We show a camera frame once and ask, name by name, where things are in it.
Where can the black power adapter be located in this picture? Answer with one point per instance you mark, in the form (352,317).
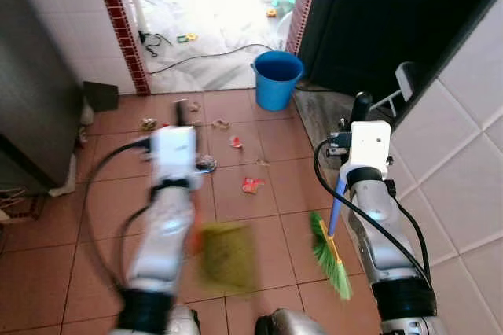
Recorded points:
(149,40)

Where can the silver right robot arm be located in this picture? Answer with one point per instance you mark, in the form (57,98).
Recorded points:
(385,241)

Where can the blue plastic bucket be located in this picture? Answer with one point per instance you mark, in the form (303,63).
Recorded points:
(277,83)

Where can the shiny crumpled candy wrapper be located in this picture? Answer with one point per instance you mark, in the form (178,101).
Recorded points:
(148,124)

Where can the beige crumpled paper scrap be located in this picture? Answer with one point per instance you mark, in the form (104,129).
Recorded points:
(221,123)

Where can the dark brown box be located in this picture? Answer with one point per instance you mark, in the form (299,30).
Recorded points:
(100,96)

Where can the silver foil ball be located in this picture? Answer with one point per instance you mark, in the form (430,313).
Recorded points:
(207,165)

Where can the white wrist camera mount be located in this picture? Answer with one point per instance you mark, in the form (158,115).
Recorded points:
(174,152)
(368,146)

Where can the silver right robot leg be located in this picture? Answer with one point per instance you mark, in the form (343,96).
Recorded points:
(289,323)

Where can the large red crumpled wrapper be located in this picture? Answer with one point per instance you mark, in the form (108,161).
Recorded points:
(251,185)

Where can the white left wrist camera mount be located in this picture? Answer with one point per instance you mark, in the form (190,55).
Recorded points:
(174,152)

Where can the small red paper scrap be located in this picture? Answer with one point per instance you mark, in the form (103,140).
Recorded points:
(236,142)

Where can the yellow and green toy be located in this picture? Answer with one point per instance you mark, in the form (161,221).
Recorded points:
(187,38)

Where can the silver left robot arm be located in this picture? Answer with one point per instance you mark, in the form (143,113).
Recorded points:
(161,233)

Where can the silver left robot leg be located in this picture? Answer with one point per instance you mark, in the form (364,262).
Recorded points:
(185,321)

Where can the silver robot leg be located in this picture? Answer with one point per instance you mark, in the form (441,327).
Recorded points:
(289,323)
(185,321)

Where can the white metal wall bracket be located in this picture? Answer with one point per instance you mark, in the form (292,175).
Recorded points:
(405,79)

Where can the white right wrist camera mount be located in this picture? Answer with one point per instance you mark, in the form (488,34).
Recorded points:
(368,146)

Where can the grey metal fridge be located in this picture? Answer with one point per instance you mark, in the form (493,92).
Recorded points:
(31,83)

